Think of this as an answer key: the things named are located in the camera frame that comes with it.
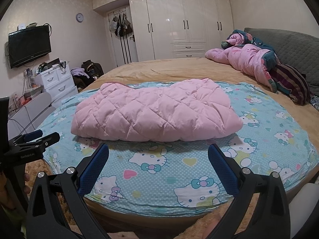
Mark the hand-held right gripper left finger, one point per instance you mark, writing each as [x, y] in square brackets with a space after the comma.
[93, 169]

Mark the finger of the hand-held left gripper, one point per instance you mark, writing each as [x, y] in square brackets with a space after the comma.
[44, 140]
[32, 135]

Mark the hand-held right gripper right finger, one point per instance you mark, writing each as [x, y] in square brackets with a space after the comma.
[223, 171]

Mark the pink quilted jacket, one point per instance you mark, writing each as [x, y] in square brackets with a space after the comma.
[154, 114]

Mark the purple clothes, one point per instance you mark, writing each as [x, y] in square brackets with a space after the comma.
[78, 71]

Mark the black clothes hanger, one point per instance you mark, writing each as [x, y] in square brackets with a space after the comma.
[62, 64]

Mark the person's left hand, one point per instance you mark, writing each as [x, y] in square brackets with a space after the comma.
[27, 184]

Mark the tan fuzzy blanket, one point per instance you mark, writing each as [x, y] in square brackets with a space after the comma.
[49, 164]

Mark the blue cartoon cat blanket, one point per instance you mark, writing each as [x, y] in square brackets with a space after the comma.
[174, 174]

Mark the white drawer cabinet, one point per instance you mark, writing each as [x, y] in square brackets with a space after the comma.
[57, 84]

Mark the black bag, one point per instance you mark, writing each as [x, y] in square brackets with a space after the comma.
[93, 68]

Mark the black television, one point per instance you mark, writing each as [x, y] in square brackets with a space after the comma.
[30, 46]

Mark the white router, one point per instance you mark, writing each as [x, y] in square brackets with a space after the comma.
[22, 27]

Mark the dark striped pillow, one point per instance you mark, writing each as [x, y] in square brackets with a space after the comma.
[291, 84]

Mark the bed with tan sheet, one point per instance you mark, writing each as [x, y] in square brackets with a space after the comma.
[174, 69]

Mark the pink puffy coat pile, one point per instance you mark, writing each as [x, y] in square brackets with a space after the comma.
[244, 59]

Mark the dark floral pillow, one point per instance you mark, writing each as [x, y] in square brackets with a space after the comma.
[314, 103]

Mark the white door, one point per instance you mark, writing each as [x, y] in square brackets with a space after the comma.
[129, 52]

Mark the hanging bags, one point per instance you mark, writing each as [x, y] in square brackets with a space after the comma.
[122, 26]

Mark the grey quilted headboard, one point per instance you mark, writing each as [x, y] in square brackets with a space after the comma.
[294, 47]

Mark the white wardrobe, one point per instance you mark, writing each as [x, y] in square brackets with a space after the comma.
[164, 22]

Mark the round wall clock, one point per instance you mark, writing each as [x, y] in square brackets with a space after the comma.
[80, 17]

